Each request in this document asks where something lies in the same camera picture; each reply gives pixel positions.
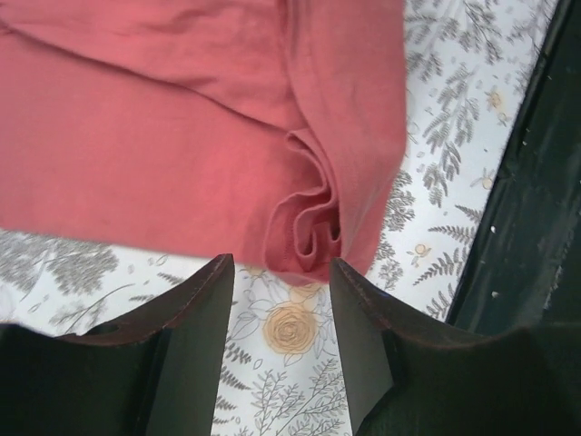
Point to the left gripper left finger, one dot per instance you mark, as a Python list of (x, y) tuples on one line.
[(152, 371)]

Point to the pink red t shirt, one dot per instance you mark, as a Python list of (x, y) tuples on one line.
[(270, 130)]

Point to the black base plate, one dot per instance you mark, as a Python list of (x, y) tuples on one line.
[(524, 265)]

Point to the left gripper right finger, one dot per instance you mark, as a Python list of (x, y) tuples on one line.
[(406, 373)]

